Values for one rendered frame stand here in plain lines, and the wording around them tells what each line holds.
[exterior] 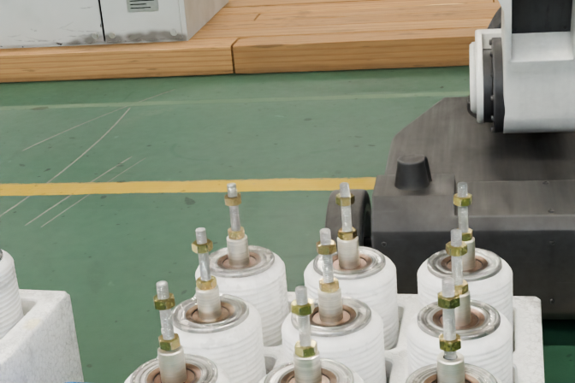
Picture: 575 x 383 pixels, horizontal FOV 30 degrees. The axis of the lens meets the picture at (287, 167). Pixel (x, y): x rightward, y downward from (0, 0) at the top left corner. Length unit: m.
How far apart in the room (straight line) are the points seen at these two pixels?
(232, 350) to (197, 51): 1.97
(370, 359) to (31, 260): 0.98
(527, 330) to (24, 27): 2.24
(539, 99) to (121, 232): 0.79
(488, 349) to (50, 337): 0.53
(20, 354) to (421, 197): 0.54
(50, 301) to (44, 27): 1.90
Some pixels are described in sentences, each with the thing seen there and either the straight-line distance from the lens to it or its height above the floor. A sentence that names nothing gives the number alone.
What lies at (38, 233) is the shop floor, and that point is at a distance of 1.99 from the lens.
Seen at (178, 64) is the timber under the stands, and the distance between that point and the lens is 2.95.
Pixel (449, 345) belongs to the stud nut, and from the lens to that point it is 0.87.
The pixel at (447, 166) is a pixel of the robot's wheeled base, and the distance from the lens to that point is 1.62.
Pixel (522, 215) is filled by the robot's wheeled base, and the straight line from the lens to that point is 1.39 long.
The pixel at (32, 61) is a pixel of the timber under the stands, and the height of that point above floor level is 0.06.
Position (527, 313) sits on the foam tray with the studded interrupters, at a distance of 1.17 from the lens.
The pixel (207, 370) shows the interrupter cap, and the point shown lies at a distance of 0.95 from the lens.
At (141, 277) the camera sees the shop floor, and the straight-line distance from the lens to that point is 1.75.
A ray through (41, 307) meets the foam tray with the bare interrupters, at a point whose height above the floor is 0.18.
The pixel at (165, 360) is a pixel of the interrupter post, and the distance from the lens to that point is 0.92.
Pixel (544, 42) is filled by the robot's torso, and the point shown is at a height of 0.36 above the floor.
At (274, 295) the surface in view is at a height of 0.23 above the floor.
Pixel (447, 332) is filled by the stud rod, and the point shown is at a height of 0.31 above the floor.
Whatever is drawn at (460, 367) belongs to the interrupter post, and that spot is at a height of 0.28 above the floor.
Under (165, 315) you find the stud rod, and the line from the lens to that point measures 0.91.
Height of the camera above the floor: 0.72
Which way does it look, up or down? 20 degrees down
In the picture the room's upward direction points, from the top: 5 degrees counter-clockwise
